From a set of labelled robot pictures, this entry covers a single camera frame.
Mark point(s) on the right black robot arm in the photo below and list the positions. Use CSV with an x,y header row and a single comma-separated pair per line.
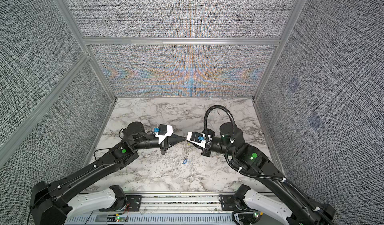
x,y
292,207

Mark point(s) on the aluminium enclosure frame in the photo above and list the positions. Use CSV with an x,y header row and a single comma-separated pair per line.
x,y
15,140

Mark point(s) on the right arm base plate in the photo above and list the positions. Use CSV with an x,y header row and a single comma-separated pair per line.
x,y
232,202

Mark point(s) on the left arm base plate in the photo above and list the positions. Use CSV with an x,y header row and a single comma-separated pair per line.
x,y
132,203

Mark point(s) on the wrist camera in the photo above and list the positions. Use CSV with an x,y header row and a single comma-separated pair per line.
x,y
199,140
162,132

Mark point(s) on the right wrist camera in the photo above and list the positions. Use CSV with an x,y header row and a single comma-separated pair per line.
x,y
199,140

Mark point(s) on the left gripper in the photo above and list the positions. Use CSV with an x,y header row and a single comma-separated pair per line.
x,y
173,140

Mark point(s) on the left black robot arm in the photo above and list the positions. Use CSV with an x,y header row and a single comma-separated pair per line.
x,y
55,203

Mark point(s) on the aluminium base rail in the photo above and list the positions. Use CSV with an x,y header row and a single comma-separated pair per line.
x,y
176,209

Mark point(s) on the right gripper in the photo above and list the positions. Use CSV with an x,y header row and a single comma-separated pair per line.
x,y
206,152

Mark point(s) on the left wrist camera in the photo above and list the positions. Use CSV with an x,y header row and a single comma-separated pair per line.
x,y
162,132

